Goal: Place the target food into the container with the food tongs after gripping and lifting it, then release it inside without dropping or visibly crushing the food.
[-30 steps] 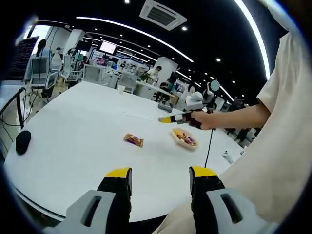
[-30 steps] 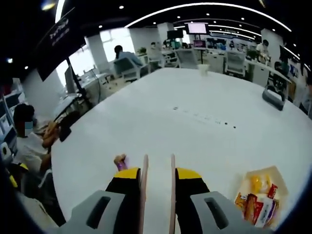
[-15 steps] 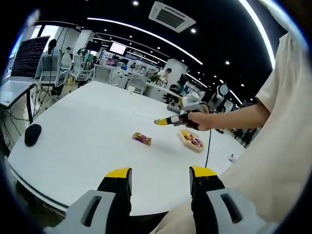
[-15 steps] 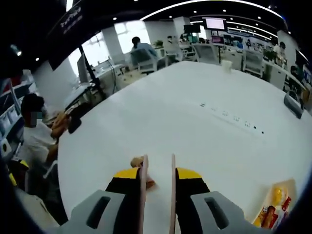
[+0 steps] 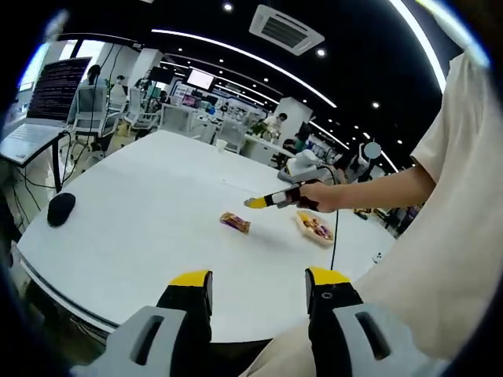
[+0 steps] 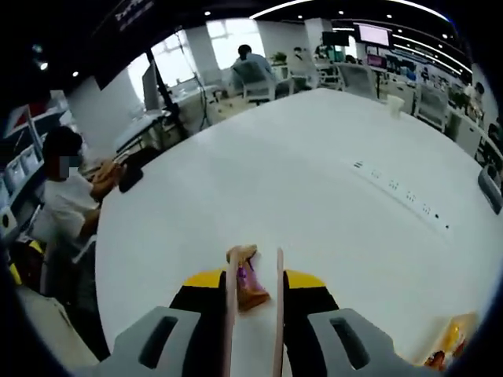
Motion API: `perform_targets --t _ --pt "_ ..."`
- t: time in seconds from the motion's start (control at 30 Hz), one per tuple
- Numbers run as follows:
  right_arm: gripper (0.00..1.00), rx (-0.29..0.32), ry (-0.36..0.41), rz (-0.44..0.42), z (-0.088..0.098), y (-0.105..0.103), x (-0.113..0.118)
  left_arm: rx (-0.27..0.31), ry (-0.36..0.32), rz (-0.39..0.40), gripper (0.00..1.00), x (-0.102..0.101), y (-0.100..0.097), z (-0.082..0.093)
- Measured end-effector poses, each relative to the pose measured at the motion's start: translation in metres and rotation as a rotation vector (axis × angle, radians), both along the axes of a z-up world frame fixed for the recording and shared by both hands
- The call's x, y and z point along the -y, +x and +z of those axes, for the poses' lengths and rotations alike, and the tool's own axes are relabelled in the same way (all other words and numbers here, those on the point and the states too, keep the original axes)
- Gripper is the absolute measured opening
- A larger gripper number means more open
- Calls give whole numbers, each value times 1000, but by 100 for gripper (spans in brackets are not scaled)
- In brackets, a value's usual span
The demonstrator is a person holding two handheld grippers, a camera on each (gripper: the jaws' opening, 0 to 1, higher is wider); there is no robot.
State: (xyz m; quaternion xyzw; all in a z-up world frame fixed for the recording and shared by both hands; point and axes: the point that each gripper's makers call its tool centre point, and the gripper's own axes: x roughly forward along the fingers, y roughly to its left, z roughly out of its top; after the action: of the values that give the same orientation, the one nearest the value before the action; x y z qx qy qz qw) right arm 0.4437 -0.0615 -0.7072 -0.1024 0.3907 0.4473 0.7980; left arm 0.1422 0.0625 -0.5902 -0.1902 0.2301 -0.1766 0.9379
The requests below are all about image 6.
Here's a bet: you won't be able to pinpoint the cream hexagonal container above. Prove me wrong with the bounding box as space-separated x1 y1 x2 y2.
422 311 483 373

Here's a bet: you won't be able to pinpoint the pink food tongs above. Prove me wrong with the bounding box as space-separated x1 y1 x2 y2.
221 245 286 377

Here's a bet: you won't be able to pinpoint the white storage shelf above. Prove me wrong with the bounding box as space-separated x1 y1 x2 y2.
0 100 70 221

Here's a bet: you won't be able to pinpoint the white paper cup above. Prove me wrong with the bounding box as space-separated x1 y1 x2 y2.
387 93 406 119

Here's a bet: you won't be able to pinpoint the purple brown candy food packet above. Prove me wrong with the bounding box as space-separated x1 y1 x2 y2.
226 243 272 313

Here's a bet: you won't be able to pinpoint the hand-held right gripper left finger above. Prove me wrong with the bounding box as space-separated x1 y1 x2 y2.
75 269 228 377

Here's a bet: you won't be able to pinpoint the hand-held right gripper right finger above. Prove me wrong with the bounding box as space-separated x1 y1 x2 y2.
283 269 436 377

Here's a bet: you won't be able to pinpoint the black pouch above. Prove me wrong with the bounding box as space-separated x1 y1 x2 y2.
117 151 146 194

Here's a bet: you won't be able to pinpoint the large yellow bread food packet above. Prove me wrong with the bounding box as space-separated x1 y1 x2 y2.
446 313 479 351

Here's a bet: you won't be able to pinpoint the hanging projection screen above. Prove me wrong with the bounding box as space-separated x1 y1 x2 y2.
358 24 391 46

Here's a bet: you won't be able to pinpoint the desk computer monitor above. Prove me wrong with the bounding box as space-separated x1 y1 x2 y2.
141 60 163 113

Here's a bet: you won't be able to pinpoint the large black display screen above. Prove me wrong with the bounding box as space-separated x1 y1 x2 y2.
92 0 182 92

